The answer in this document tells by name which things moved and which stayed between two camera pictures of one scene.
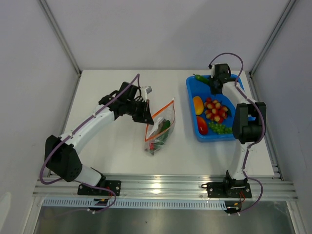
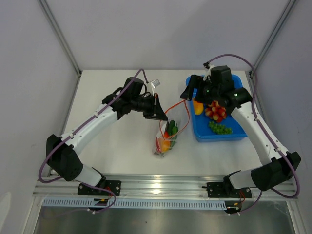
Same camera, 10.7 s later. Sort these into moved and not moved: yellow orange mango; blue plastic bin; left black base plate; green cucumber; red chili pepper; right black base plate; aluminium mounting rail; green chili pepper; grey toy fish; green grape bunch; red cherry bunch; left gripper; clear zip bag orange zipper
Moved: left gripper; red chili pepper; grey toy fish; clear zip bag orange zipper; green chili pepper; green cucumber
Not moved: right black base plate; blue plastic bin; yellow orange mango; aluminium mounting rail; left black base plate; red cherry bunch; green grape bunch
